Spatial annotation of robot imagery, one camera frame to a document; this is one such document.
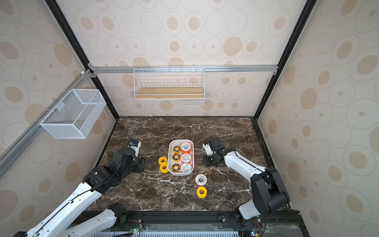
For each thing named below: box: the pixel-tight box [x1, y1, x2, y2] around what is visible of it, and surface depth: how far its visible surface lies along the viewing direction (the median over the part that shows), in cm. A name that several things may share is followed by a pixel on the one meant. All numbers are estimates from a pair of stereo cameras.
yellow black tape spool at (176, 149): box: [172, 145, 182, 155], surface depth 101 cm
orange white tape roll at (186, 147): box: [180, 141, 192, 155], surface depth 99 cm
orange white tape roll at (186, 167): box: [180, 162, 192, 173], surface depth 92 cm
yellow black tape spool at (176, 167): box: [171, 162, 181, 173], surface depth 93 cm
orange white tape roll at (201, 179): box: [194, 173, 208, 187], surface depth 87 cm
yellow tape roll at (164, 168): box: [159, 163, 169, 174], surface depth 92 cm
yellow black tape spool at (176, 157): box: [172, 153, 181, 163], surface depth 97 cm
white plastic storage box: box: [167, 139, 195, 176], surface depth 96 cm
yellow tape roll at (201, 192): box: [196, 186, 208, 199], surface depth 83 cm
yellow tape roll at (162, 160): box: [157, 156, 168, 166], surface depth 96 cm
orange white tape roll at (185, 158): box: [180, 153, 191, 163], surface depth 96 cm
